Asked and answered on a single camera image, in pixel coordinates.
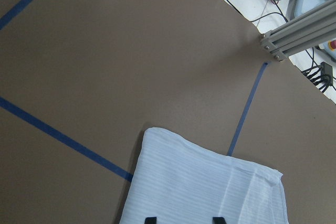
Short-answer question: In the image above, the light blue button-up shirt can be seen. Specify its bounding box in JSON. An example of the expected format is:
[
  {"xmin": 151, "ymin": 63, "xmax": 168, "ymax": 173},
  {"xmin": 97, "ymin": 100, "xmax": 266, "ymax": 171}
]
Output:
[{"xmin": 120, "ymin": 127, "xmax": 288, "ymax": 223}]

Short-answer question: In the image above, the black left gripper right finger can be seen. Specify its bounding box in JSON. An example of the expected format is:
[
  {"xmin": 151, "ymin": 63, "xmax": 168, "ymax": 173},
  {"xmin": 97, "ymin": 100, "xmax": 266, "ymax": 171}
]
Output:
[{"xmin": 213, "ymin": 217, "xmax": 226, "ymax": 224}]

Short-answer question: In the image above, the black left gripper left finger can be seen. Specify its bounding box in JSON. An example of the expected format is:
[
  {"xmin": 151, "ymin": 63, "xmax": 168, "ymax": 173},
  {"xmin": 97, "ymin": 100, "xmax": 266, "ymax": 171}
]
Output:
[{"xmin": 144, "ymin": 217, "xmax": 157, "ymax": 224}]

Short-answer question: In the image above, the aluminium frame post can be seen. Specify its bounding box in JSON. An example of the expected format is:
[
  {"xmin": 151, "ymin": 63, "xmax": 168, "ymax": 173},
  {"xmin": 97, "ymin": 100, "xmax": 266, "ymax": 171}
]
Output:
[{"xmin": 260, "ymin": 0, "xmax": 335, "ymax": 61}]

